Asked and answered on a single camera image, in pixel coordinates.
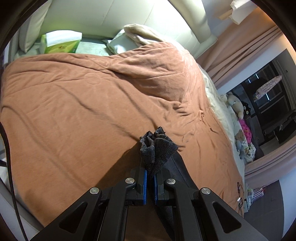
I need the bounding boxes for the dark navy pants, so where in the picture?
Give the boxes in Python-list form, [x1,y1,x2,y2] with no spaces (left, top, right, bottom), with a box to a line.
[139,127,198,240]

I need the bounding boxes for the orange-brown duvet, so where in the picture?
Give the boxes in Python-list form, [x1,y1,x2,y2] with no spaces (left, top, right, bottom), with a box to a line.
[0,41,246,227]

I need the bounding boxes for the pink plush toy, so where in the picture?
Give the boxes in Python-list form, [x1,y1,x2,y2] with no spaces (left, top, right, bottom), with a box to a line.
[239,119,252,144]

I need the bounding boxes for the white teddy bear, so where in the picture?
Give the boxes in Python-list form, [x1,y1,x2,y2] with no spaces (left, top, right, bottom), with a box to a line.
[226,92,244,120]

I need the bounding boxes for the hanging floral garment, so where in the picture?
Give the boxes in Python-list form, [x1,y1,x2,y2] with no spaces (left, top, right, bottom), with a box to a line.
[253,75,282,102]

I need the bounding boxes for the light green pillow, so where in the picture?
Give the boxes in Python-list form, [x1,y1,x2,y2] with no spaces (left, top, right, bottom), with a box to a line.
[103,29,138,54]

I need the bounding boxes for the beige rolled blanket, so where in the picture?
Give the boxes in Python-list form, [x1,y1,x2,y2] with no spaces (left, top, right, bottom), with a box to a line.
[123,23,176,48]

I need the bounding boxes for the pink curtain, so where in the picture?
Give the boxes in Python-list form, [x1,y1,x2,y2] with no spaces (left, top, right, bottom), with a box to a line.
[197,8,282,89]

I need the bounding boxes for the green and white box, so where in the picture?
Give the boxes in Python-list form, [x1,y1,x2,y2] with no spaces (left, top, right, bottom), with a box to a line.
[39,30,82,54]

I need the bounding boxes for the cream upholstered headboard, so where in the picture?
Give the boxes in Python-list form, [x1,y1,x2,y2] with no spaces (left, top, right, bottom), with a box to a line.
[40,0,217,58]

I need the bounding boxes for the white pillow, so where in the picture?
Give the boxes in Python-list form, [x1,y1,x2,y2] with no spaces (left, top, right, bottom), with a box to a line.
[18,0,52,53]

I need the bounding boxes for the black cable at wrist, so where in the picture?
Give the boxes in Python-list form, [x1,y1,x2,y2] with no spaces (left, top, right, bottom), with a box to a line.
[0,121,29,241]

